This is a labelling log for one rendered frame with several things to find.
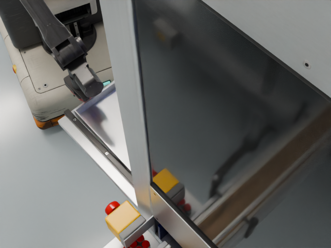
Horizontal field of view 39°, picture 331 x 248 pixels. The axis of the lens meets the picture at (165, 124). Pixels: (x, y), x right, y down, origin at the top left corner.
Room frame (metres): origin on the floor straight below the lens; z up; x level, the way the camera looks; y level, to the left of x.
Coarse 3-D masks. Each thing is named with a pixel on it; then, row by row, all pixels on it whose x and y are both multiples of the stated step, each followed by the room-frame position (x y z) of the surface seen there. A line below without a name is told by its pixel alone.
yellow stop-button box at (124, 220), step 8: (120, 208) 0.40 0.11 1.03; (128, 208) 0.40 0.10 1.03; (112, 216) 0.38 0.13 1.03; (120, 216) 0.38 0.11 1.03; (128, 216) 0.38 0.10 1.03; (136, 216) 0.38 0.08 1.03; (112, 224) 0.36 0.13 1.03; (120, 224) 0.36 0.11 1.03; (128, 224) 0.36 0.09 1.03; (136, 224) 0.36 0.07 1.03; (112, 232) 0.36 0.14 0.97; (120, 232) 0.34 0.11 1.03; (128, 232) 0.34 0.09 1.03; (120, 240) 0.34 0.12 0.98
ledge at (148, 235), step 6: (144, 234) 0.38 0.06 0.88; (150, 234) 0.38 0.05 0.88; (114, 240) 0.37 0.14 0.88; (150, 240) 0.36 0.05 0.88; (156, 240) 0.36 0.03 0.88; (108, 246) 0.35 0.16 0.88; (114, 246) 0.35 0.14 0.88; (120, 246) 0.35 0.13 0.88; (150, 246) 0.35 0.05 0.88; (156, 246) 0.35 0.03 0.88
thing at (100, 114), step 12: (96, 96) 0.81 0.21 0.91; (108, 96) 0.83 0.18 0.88; (84, 108) 0.78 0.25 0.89; (96, 108) 0.78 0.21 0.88; (108, 108) 0.78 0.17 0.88; (84, 120) 0.72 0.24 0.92; (96, 120) 0.74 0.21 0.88; (108, 120) 0.74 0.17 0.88; (120, 120) 0.74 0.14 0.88; (96, 132) 0.68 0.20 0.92; (108, 132) 0.70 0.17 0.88; (120, 132) 0.69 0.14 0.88; (108, 144) 0.66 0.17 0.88; (120, 144) 0.65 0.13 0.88; (120, 156) 0.61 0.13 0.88
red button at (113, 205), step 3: (114, 201) 0.43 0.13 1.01; (108, 204) 0.42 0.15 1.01; (111, 204) 0.42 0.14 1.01; (114, 204) 0.42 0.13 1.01; (117, 204) 0.42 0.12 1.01; (108, 207) 0.41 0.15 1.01; (111, 207) 0.41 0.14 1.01; (114, 207) 0.41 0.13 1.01; (117, 207) 0.41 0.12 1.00; (105, 210) 0.41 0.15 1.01; (108, 210) 0.40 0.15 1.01; (111, 210) 0.40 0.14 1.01; (108, 213) 0.40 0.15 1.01
